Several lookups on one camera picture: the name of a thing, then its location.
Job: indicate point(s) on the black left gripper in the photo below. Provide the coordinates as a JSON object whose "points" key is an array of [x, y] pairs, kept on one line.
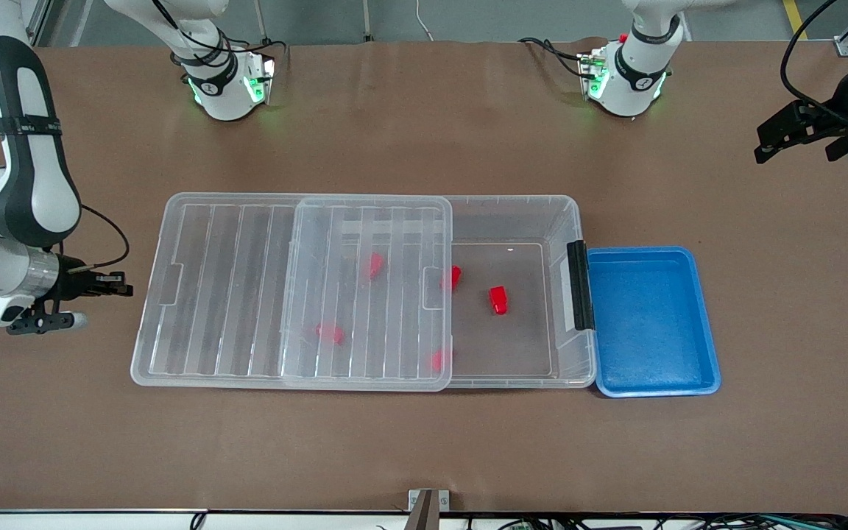
{"points": [[838, 110]]}

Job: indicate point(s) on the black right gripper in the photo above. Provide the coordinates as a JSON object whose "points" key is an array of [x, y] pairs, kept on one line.
{"points": [[73, 285]]}

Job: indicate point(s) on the red toy building block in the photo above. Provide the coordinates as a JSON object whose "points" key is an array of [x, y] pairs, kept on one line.
{"points": [[437, 359], [498, 300], [375, 265], [330, 333], [454, 277]]}

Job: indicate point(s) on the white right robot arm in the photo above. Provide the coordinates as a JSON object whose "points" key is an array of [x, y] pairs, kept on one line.
{"points": [[26, 184]]}

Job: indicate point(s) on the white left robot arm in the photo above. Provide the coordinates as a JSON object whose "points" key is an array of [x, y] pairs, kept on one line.
{"points": [[641, 73]]}

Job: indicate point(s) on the clear plastic storage box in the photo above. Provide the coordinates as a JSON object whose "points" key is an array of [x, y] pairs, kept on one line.
{"points": [[512, 346]]}

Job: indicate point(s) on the clear ribbed plastic lid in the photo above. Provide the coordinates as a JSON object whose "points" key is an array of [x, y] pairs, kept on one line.
{"points": [[225, 294]]}

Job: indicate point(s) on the blue plastic tray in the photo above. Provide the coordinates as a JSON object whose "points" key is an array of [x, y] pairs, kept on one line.
{"points": [[652, 331]]}

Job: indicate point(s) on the grey metal stand leg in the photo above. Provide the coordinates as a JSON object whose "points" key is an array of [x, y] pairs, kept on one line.
{"points": [[367, 22], [262, 22]]}

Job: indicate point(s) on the brown table cover sheet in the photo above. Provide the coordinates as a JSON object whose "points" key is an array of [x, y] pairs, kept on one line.
{"points": [[424, 456]]}

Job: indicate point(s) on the metal table edge bracket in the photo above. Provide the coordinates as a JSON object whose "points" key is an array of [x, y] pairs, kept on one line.
{"points": [[424, 508]]}

